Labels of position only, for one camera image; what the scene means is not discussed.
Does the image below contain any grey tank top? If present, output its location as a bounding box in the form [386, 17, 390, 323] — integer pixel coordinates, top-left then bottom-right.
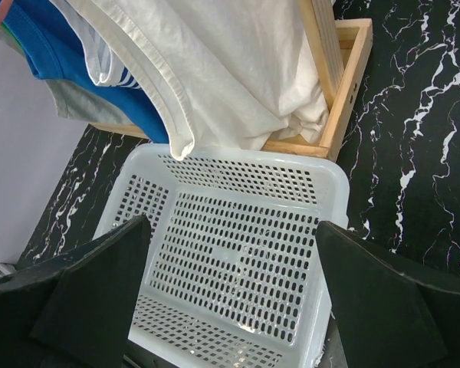
[0, 11, 144, 125]

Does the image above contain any blue white striped tank top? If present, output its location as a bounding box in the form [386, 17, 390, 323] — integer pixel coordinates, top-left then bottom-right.
[83, 34, 141, 90]

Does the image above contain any wooden clothes rack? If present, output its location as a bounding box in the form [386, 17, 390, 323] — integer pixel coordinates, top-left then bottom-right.
[87, 0, 373, 162]

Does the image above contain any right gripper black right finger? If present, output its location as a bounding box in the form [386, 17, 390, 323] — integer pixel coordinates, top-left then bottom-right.
[316, 222, 448, 367]

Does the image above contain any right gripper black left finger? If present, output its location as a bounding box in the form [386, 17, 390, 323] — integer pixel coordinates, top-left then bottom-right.
[30, 215, 151, 367]

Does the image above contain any white perforated plastic basket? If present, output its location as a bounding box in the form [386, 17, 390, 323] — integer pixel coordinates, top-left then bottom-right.
[96, 143, 350, 367]

